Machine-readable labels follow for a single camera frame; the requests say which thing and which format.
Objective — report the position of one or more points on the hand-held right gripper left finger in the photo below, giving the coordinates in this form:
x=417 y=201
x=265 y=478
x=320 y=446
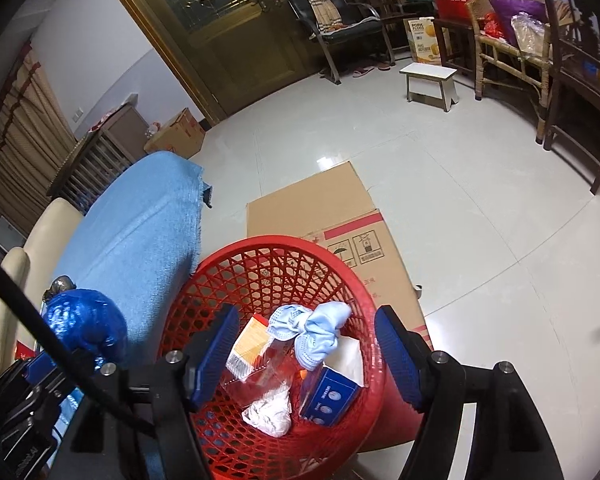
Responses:
x=215 y=355

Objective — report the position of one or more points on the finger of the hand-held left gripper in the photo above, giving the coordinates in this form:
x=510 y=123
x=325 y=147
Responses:
x=42 y=366
x=60 y=286

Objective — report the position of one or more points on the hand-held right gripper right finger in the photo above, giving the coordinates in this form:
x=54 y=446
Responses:
x=397 y=360

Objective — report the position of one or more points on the orange and white tissue pack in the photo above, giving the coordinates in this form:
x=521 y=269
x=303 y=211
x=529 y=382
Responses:
x=250 y=340

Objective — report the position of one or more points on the knotted blue plastic bag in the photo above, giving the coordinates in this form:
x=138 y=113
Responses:
x=80 y=320

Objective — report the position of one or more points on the white paper tissues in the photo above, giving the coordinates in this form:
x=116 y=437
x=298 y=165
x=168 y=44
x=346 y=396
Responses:
x=347 y=355

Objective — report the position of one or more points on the blue cardboard box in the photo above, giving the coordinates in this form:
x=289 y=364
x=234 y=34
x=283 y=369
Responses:
x=330 y=392

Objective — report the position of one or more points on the red plastic basket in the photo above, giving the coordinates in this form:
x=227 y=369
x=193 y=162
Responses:
x=280 y=260

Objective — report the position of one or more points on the beige leather sofa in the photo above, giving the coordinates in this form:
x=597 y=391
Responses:
x=45 y=240

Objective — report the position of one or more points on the clear plastic wrapper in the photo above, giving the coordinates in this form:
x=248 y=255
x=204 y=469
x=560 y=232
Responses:
x=270 y=370

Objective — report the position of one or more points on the crumpled white tissue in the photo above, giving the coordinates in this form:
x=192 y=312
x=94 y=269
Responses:
x=270 y=412

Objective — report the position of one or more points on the light blue face mask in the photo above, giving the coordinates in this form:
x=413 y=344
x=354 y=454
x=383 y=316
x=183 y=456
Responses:
x=320 y=335

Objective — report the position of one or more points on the blue tablecloth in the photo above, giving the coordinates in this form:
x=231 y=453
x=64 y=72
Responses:
x=140 y=225

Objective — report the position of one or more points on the brown curtain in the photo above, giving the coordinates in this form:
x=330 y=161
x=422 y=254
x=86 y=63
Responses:
x=20 y=135

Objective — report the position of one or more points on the wooden slatted cabinet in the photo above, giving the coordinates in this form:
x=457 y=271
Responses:
x=125 y=130

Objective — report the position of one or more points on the flat cardboard sheet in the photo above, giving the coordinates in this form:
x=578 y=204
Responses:
x=320 y=200

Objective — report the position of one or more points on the brown cardboard box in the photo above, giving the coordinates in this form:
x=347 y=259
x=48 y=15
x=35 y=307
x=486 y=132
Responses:
x=180 y=135

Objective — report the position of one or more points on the white step stool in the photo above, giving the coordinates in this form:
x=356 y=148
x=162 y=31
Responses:
x=427 y=72

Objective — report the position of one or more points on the red slipper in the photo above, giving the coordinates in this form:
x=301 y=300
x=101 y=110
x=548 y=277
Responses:
x=363 y=72
x=384 y=65

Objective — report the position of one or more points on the wooden glass-panel door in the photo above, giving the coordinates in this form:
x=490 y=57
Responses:
x=220 y=35

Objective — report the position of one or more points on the dark wooden chair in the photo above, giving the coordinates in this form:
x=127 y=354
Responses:
x=556 y=90

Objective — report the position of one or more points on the yellow and white snack carton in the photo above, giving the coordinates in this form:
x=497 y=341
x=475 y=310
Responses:
x=422 y=40

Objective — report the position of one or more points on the black metal chair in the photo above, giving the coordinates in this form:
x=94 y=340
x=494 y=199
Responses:
x=350 y=27

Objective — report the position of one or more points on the clear plastic bag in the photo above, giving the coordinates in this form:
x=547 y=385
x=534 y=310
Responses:
x=527 y=32

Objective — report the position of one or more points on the striped cloth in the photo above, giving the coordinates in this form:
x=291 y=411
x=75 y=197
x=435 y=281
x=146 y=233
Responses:
x=322 y=10

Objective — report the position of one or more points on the rattan chair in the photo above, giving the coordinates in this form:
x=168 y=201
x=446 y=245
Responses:
x=480 y=5

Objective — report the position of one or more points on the purple cushion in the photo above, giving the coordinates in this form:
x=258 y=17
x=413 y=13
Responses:
x=520 y=7

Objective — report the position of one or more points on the white wall socket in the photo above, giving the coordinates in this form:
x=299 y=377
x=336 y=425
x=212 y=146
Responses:
x=77 y=113

